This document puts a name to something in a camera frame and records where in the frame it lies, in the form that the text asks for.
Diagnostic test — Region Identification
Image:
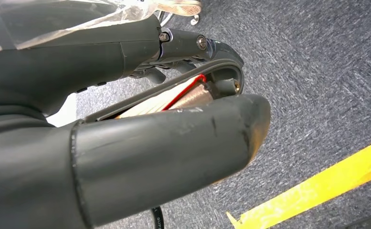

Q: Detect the clear plastic film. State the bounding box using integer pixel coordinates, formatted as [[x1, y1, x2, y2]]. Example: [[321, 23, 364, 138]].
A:
[[0, 0, 202, 59]]

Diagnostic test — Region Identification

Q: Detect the yellow floor tape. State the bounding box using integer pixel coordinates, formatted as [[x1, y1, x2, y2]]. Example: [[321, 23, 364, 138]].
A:
[[225, 135, 371, 229]]

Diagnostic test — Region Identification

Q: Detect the black camera cable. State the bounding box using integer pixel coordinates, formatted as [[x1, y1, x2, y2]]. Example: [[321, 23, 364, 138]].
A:
[[149, 206, 166, 229]]

